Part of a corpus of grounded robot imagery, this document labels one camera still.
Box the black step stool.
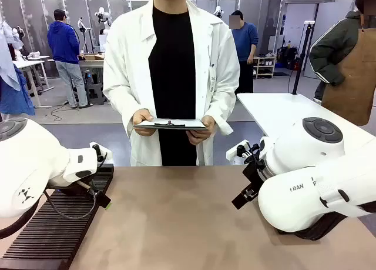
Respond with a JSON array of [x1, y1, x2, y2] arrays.
[[84, 71, 107, 105]]

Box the person in brown apron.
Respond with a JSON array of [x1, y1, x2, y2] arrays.
[[308, 0, 376, 126]]

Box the person's right hand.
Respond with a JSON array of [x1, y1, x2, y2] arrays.
[[132, 108, 157, 137]]

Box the short black ribbed tray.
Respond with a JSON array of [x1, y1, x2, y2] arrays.
[[276, 211, 351, 242]]

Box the person in white lab coat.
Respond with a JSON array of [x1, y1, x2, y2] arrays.
[[102, 0, 241, 167]]

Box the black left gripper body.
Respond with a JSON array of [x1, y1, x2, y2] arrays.
[[72, 180, 98, 195]]

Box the person's left hand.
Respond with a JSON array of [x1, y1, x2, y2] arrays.
[[185, 115, 217, 146]]

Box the black tripod stand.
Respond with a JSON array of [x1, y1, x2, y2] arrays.
[[291, 20, 315, 95]]

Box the black equipment cases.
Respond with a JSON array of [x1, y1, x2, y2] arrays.
[[277, 45, 301, 71]]

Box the white side table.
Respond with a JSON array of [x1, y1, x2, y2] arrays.
[[236, 92, 376, 153]]

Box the white-sleeved left forearm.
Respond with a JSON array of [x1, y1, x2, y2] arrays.
[[213, 75, 241, 136]]

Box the white background desk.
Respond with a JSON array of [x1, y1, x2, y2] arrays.
[[13, 55, 55, 109]]

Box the person in blue sweater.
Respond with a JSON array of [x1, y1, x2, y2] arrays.
[[229, 10, 260, 95]]

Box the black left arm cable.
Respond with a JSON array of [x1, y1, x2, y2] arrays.
[[43, 180, 99, 220]]

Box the grey clipboard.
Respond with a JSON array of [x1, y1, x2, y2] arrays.
[[133, 118, 209, 131]]

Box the long black ribbed tray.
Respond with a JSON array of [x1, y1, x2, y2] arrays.
[[0, 163, 115, 270]]

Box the white-sleeved right forearm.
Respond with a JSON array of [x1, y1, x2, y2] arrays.
[[102, 75, 142, 137]]

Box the white name badge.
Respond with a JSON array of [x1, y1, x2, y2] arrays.
[[209, 63, 217, 93]]

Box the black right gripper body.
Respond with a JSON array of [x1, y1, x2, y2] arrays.
[[242, 160, 267, 192]]

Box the blue hanging cloth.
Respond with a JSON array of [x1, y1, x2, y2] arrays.
[[0, 20, 36, 116]]

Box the wooden low shelf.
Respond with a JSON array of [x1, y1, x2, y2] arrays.
[[252, 55, 277, 79]]

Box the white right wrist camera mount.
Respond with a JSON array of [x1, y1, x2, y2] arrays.
[[226, 139, 250, 161]]

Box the person in blue hoodie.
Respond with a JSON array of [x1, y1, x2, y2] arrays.
[[46, 8, 89, 109]]

